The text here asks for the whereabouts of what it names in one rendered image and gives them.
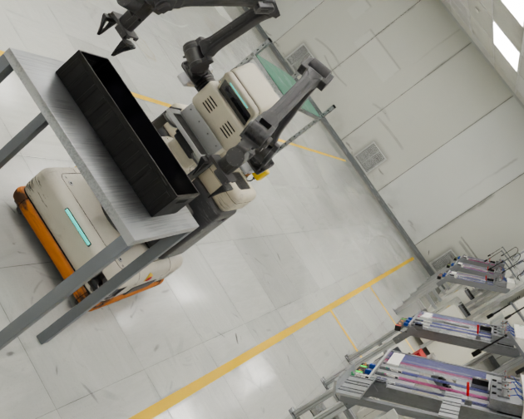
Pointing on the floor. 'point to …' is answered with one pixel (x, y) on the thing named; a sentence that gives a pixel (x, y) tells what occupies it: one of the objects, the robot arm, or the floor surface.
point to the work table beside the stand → (70, 127)
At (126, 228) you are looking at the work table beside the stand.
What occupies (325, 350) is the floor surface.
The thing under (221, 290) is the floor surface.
